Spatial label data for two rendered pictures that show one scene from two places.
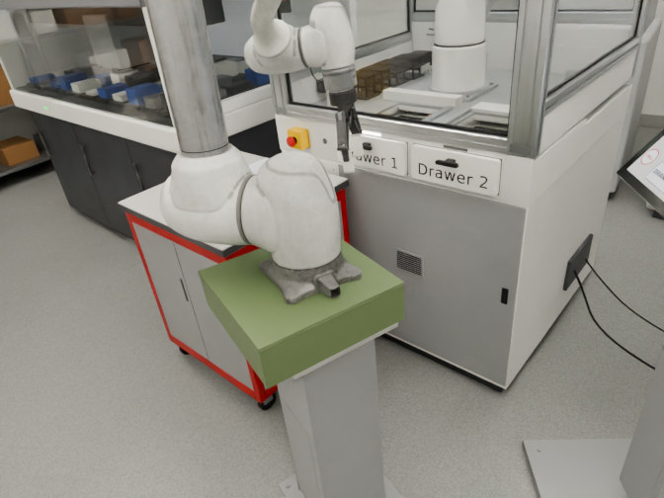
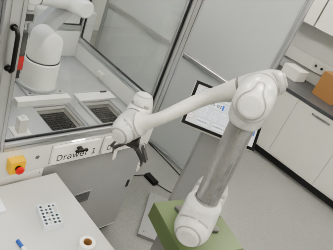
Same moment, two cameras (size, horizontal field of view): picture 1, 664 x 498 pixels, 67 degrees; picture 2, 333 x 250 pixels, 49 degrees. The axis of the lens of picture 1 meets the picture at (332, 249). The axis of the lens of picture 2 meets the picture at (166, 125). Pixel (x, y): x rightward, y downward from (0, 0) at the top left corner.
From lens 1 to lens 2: 213 cm
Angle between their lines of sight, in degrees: 82
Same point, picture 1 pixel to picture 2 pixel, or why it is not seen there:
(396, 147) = (97, 142)
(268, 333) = (235, 243)
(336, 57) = not seen: hidden behind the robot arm
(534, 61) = (165, 91)
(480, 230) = (125, 161)
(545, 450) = (144, 229)
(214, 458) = not seen: outside the picture
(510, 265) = (133, 169)
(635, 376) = not seen: hidden behind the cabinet
